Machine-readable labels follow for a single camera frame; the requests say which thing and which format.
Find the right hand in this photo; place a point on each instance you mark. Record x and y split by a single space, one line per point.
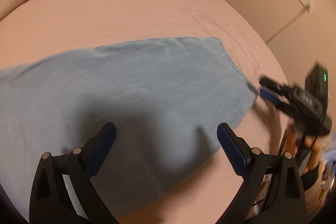
313 145

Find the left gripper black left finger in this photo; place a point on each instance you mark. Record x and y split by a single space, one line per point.
50 201

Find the light blue denim pants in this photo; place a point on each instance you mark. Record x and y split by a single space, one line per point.
166 98

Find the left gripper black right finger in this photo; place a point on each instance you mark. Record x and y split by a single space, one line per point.
285 199

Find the pink bed sheet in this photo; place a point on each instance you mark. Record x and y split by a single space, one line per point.
37 29

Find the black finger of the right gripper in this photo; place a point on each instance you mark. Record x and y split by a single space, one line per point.
285 100
275 87

